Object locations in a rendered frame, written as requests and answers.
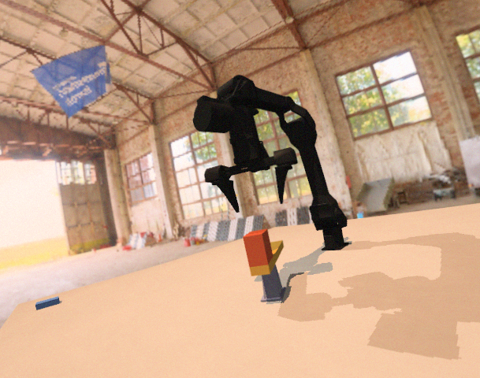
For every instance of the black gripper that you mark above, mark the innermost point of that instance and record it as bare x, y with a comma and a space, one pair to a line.
247, 151

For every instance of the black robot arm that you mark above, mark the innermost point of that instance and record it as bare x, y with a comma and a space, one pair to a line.
233, 110

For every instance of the blue rectangular block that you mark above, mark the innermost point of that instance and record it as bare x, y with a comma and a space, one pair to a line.
47, 303

